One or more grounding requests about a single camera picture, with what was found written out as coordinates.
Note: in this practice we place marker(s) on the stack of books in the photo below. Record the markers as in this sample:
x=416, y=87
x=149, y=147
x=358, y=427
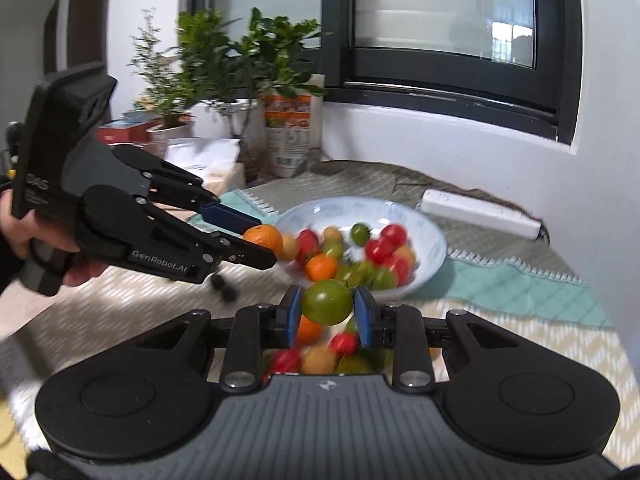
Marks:
x=142, y=116

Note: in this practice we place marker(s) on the leafy potted plant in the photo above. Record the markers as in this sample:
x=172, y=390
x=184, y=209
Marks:
x=270, y=55

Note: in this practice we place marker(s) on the white power strip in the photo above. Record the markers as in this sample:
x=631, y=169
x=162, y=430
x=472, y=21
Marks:
x=475, y=210

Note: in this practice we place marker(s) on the dark wooden door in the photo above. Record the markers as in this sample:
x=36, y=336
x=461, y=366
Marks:
x=85, y=10

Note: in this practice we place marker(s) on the person's left forearm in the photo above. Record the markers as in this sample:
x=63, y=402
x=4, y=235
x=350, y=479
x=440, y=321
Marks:
x=6, y=270

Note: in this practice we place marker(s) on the thin-stemmed potted plant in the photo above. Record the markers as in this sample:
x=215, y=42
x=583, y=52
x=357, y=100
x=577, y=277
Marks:
x=170, y=135

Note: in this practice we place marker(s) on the red box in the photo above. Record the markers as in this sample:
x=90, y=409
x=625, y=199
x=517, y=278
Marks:
x=125, y=132

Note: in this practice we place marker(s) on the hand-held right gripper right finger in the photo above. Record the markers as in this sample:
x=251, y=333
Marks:
x=362, y=317

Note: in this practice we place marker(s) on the pile of green tomatoes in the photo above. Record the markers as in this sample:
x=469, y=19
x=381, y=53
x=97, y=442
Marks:
x=384, y=278

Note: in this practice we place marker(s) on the opened soft tissue pack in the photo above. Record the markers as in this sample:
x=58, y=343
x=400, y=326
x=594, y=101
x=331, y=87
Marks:
x=210, y=152

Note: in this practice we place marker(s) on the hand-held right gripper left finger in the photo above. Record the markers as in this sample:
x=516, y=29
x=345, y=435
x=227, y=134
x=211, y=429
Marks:
x=295, y=315

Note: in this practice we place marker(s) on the big green cherry tomato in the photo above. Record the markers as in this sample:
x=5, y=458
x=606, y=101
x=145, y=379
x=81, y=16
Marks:
x=327, y=301

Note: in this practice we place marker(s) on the brown longan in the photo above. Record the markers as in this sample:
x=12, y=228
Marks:
x=319, y=360
x=289, y=246
x=332, y=234
x=407, y=252

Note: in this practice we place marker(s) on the printed white food bag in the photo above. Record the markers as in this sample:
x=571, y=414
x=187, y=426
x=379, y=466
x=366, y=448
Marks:
x=290, y=140

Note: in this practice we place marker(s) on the blue patterned white plate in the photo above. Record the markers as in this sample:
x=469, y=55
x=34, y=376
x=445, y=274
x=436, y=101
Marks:
x=425, y=242

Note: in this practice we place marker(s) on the scattered dark blueberries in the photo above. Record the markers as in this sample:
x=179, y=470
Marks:
x=230, y=292

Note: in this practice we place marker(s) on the person's left hand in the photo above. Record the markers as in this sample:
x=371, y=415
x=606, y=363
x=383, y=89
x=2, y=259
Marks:
x=15, y=230

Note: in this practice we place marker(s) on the dark framed window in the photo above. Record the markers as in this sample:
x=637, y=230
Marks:
x=335, y=35

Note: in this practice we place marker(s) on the red cherry tomato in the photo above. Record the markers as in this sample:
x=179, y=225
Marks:
x=376, y=250
x=400, y=267
x=393, y=234
x=344, y=342

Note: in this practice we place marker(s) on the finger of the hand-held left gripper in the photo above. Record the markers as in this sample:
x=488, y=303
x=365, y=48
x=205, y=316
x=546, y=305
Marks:
x=230, y=215
x=252, y=256

